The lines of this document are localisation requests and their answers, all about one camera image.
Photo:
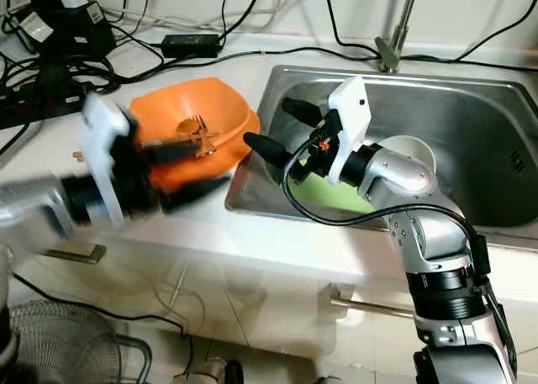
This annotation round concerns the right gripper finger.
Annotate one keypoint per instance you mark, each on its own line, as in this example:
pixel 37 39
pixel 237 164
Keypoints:
pixel 269 149
pixel 303 111

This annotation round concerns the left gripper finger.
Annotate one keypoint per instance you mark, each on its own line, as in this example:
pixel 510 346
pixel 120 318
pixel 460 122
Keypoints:
pixel 193 139
pixel 197 195

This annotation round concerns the orange plastic bowl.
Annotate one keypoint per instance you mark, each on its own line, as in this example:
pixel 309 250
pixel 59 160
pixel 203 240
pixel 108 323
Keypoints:
pixel 202 98

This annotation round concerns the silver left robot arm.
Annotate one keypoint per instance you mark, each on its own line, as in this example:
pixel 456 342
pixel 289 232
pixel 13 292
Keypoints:
pixel 34 216

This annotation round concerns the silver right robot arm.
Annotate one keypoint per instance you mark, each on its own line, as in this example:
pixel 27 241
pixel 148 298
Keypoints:
pixel 429 233

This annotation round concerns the green plate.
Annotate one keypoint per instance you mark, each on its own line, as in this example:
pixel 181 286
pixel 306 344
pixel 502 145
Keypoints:
pixel 336 195

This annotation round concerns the white bowl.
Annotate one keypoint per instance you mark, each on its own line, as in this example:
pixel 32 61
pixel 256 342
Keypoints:
pixel 416 149

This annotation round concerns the black power adapter brick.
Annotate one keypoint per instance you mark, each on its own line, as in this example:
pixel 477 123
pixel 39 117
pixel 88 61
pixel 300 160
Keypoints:
pixel 192 45

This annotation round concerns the metal faucet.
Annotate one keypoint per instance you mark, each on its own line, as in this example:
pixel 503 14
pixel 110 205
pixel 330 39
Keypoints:
pixel 389 56

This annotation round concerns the black power strip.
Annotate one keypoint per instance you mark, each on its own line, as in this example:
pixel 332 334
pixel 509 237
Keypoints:
pixel 34 111

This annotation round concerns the stainless steel sink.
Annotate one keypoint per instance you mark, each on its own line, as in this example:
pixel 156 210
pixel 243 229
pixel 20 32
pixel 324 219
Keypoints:
pixel 454 115

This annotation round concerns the black charger with white labels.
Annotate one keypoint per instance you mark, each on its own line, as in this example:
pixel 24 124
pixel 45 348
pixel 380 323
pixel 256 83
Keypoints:
pixel 67 27

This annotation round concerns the grey floor fan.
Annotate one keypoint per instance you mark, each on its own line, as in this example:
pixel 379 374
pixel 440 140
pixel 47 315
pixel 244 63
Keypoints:
pixel 67 342

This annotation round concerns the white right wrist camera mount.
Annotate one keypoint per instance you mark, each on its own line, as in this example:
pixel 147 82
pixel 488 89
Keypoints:
pixel 349 102

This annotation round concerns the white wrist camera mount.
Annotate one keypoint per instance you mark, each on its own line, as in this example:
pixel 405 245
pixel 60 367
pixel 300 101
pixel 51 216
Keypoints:
pixel 349 102
pixel 101 119

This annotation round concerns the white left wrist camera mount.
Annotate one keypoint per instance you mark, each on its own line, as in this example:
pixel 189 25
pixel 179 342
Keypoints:
pixel 101 119

